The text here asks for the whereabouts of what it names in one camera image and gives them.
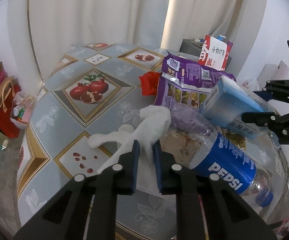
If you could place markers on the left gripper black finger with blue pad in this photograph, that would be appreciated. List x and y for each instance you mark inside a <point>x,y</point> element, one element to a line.
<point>85,208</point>
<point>206,208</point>

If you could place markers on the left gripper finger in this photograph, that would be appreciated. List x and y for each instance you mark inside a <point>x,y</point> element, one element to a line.
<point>263,119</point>
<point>275,90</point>

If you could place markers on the blue white tissue box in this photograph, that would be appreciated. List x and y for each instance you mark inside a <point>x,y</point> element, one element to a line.
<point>226,103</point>

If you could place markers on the Pepsi plastic bottle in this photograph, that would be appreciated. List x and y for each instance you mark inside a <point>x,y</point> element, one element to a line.
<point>197,144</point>

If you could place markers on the purple snack bag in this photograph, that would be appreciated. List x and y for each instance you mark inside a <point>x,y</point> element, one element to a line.
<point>185,81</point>

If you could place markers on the white tissue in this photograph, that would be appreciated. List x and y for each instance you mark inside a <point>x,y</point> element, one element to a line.
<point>155,121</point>

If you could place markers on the red white carton box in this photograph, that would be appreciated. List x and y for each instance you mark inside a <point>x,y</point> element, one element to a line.
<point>215,52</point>

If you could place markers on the grey cabinet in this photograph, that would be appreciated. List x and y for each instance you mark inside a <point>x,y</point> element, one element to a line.
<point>189,47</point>

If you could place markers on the fruit pattern tablecloth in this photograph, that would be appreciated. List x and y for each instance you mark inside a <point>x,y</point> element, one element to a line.
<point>55,146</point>

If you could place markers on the red crumpled wrapper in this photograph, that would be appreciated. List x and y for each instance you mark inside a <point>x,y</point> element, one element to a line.
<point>149,83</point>

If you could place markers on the red gift bag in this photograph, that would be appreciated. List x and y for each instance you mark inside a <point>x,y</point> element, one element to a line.
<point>7,127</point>

